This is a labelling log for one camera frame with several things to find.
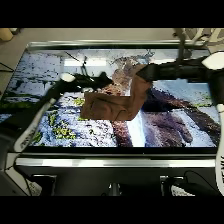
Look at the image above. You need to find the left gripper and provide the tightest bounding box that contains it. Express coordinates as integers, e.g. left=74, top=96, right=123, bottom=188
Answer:
left=83, top=72, right=114, bottom=92

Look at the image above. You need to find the black cable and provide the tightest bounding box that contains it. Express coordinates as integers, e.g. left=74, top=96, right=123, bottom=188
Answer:
left=183, top=169, right=222, bottom=194

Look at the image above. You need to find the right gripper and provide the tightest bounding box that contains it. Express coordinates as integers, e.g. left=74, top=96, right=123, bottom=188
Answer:
left=136, top=63, right=162, bottom=83

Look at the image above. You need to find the brown garment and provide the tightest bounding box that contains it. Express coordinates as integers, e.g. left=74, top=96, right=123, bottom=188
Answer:
left=79, top=64, right=154, bottom=123

